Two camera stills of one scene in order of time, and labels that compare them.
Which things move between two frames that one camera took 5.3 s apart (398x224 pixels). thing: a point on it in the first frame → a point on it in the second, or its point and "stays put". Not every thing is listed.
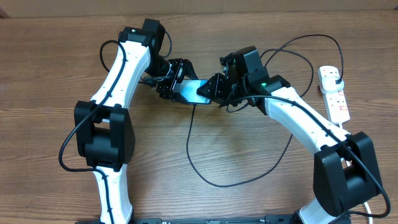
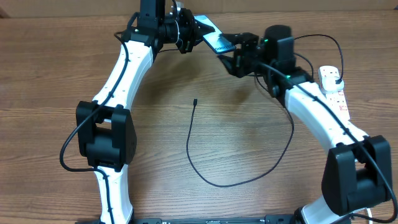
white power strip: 336,102 stays put
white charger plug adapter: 328,84 stays put
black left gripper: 181,65 → 191,30
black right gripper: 216,92 → 245,41
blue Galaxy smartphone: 188,88 → 219,44
